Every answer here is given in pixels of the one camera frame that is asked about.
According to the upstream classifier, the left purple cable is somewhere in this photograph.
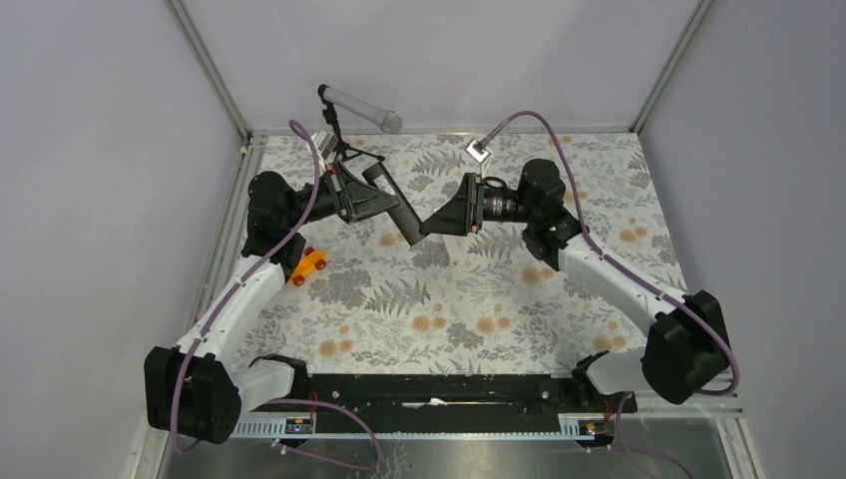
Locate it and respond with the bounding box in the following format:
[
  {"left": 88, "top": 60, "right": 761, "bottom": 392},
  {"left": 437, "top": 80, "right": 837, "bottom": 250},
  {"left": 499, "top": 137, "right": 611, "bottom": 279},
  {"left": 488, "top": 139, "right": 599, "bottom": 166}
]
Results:
[{"left": 170, "top": 119, "right": 324, "bottom": 457}]

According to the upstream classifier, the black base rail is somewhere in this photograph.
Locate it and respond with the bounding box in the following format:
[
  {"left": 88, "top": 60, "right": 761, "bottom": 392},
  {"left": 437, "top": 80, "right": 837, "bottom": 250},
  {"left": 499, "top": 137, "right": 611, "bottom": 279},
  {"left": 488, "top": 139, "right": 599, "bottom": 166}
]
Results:
[{"left": 291, "top": 373, "right": 637, "bottom": 416}]

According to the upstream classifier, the black tripod microphone stand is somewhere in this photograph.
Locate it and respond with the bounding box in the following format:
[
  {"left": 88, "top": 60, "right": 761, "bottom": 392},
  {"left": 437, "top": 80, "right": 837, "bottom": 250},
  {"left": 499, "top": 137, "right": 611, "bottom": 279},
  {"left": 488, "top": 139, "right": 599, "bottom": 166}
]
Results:
[{"left": 322, "top": 101, "right": 386, "bottom": 163}]

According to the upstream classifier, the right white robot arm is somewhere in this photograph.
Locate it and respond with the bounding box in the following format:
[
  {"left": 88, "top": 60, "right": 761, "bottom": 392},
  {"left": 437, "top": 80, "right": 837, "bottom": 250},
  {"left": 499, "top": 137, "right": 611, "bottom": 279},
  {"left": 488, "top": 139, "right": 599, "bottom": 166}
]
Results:
[{"left": 420, "top": 159, "right": 736, "bottom": 411}]

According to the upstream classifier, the orange toy car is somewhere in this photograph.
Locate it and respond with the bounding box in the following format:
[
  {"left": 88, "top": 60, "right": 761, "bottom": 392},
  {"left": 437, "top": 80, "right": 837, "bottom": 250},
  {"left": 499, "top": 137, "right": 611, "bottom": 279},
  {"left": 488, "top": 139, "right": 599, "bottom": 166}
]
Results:
[{"left": 288, "top": 246, "right": 327, "bottom": 286}]

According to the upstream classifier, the grey microphone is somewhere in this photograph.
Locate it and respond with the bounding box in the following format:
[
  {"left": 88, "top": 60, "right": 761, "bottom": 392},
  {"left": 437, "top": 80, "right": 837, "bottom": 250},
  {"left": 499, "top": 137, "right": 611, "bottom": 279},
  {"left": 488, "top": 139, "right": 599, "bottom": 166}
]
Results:
[{"left": 317, "top": 84, "right": 403, "bottom": 134}]

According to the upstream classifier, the purple cable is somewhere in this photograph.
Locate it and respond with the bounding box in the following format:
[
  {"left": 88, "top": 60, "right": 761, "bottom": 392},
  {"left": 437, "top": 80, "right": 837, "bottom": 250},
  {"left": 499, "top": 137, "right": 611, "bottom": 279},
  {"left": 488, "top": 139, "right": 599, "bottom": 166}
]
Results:
[
  {"left": 482, "top": 110, "right": 741, "bottom": 398},
  {"left": 170, "top": 119, "right": 324, "bottom": 457}
]

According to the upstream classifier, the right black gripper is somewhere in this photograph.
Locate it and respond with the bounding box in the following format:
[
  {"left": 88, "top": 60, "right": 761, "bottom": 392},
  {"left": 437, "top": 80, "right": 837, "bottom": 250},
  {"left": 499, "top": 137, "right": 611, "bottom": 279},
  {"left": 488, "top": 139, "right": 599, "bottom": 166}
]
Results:
[{"left": 420, "top": 173, "right": 537, "bottom": 237}]

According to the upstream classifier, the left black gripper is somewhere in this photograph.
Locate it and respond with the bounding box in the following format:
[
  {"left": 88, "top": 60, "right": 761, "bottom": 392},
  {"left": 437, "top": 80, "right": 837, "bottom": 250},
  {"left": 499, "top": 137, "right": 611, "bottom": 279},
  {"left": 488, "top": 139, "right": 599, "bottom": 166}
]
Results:
[{"left": 284, "top": 160, "right": 400, "bottom": 230}]

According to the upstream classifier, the grey slotted cable duct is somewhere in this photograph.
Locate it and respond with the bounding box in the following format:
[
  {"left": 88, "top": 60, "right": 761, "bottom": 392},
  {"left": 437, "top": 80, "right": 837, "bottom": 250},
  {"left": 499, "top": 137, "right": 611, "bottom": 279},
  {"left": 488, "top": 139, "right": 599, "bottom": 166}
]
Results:
[{"left": 230, "top": 410, "right": 614, "bottom": 442}]

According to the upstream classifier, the aluminium frame post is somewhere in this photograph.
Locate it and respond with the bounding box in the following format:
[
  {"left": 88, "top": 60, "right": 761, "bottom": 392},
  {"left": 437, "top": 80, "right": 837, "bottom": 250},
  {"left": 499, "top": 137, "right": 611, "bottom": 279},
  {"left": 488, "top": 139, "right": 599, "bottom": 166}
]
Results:
[{"left": 164, "top": 0, "right": 252, "bottom": 145}]

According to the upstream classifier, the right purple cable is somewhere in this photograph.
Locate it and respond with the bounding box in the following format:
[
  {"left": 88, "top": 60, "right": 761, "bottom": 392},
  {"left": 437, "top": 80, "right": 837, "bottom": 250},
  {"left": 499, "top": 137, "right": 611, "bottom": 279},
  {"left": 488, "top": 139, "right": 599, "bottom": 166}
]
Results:
[{"left": 482, "top": 110, "right": 741, "bottom": 398}]

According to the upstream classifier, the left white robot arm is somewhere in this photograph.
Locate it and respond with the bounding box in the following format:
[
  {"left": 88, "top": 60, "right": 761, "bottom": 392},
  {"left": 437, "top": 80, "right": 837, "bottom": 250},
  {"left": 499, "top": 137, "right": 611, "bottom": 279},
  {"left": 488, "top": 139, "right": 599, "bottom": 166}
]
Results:
[{"left": 144, "top": 163, "right": 399, "bottom": 444}]

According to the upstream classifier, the black remote control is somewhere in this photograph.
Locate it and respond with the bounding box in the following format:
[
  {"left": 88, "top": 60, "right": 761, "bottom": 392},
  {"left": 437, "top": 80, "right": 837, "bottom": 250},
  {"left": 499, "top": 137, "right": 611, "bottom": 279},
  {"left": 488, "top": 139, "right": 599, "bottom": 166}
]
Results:
[{"left": 362, "top": 162, "right": 426, "bottom": 246}]

